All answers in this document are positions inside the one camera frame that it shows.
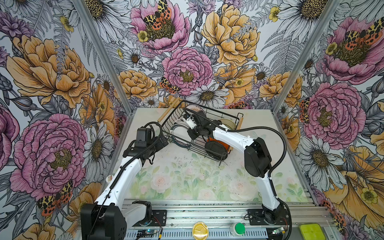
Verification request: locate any beige small plate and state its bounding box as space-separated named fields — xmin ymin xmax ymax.
xmin=220 ymin=119 xmax=237 ymax=130

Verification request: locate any black wire dish rack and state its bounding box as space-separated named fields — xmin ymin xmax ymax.
xmin=159 ymin=99 xmax=244 ymax=163

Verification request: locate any white plate orange pattern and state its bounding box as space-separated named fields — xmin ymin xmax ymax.
xmin=186 ymin=104 xmax=206 ymax=116

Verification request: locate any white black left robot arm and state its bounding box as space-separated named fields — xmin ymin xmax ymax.
xmin=81 ymin=136 xmax=168 ymax=240

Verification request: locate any aluminium corner post left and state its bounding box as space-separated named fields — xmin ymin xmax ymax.
xmin=74 ymin=1 xmax=133 ymax=118

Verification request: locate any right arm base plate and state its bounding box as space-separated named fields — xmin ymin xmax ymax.
xmin=244 ymin=209 xmax=292 ymax=226

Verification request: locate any black corrugated cable right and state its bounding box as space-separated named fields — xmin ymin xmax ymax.
xmin=183 ymin=107 xmax=288 ymax=178

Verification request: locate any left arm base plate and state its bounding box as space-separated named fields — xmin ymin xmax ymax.
xmin=134 ymin=210 xmax=168 ymax=227

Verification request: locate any small white jar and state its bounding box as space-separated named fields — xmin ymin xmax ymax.
xmin=106 ymin=175 xmax=114 ymax=184

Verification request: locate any lime green button right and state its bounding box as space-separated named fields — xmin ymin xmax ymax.
xmin=299 ymin=223 xmax=326 ymax=240

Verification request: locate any gold round button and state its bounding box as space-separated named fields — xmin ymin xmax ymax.
xmin=192 ymin=222 xmax=209 ymax=240

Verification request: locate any orange small plate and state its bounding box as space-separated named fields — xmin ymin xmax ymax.
xmin=208 ymin=138 xmax=230 ymax=151

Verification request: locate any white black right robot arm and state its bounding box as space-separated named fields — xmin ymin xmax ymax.
xmin=186 ymin=119 xmax=287 ymax=212

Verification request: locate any small circuit board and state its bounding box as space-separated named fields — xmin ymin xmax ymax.
xmin=136 ymin=229 xmax=160 ymax=239

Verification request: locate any black small plate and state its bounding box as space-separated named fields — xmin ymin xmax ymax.
xmin=205 ymin=141 xmax=228 ymax=162

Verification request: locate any green round button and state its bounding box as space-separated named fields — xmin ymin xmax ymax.
xmin=230 ymin=222 xmax=246 ymax=237

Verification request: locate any white plate blue rim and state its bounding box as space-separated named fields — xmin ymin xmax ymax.
xmin=170 ymin=124 xmax=194 ymax=149

